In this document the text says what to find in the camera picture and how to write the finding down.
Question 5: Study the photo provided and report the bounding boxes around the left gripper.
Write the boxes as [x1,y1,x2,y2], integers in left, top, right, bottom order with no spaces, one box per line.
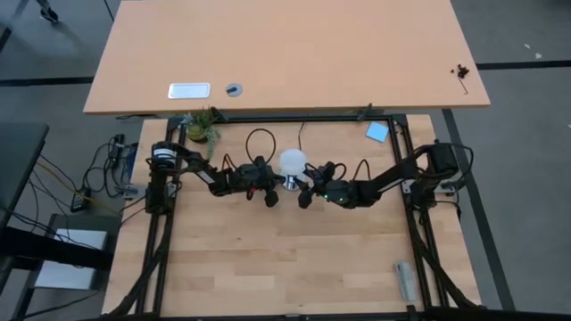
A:
[253,162,289,193]

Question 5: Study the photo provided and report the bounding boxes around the dark desk top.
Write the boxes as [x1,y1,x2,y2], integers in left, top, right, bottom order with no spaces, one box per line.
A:
[0,123,50,228]

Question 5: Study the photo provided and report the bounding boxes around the silver mounting bracket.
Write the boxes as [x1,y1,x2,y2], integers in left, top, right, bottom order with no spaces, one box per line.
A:
[116,184,147,201]
[434,180,460,195]

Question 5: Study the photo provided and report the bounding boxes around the small potted green plant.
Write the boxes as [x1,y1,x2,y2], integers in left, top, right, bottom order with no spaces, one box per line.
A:
[182,108,222,161]

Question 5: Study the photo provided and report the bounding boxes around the black power brick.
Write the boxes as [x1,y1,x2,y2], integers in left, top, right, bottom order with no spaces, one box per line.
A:
[70,186,93,213]

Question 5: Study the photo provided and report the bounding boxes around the black left camera cable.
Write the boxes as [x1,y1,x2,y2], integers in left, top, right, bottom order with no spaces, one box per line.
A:
[244,128,277,167]

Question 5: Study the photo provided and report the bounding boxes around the black camera cable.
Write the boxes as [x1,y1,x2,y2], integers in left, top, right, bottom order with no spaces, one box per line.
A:
[327,159,372,182]
[244,128,277,167]

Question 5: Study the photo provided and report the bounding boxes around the black chair caster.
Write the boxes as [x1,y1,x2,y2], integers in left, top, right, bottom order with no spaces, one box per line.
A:
[35,0,61,24]

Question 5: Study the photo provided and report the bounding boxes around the tangled black floor cables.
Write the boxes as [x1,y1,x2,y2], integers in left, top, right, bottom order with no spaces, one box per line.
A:
[26,133,140,224]

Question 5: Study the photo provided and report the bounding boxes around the grey white floor box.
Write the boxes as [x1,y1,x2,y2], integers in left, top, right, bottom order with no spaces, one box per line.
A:
[34,213,122,292]

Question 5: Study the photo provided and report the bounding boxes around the white flood lightbulb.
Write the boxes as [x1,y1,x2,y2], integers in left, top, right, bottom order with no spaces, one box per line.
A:
[278,148,310,179]

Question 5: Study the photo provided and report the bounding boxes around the light blue square pad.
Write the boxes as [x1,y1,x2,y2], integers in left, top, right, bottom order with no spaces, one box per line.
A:
[365,122,389,144]

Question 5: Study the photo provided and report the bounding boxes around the large beige desk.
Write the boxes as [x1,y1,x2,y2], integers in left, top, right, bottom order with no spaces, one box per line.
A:
[83,0,492,116]

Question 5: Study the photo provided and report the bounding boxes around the yellow floor cable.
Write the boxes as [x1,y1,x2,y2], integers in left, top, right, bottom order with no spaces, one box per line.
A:
[35,160,122,216]

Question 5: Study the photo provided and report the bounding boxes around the black right camera cable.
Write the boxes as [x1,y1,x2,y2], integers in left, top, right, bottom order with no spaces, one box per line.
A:
[327,159,372,182]

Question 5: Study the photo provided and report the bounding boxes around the white rectangular tray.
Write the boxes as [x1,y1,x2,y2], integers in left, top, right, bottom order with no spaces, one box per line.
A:
[167,82,211,100]

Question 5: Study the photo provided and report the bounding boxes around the black desk foot bar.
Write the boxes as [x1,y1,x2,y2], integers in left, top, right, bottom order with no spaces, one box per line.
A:
[0,226,113,271]

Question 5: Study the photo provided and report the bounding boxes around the black power adapter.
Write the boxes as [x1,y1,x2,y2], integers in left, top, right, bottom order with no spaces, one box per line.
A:
[111,133,127,157]

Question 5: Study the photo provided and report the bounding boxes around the grey oblong device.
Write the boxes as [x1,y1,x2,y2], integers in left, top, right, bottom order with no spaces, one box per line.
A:
[393,261,418,303]

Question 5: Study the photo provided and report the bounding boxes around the dark dried plant debris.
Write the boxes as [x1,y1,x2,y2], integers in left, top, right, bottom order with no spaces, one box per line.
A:
[449,64,470,95]

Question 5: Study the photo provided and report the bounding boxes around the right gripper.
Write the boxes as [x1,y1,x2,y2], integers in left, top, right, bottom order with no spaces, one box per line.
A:
[299,160,344,200]

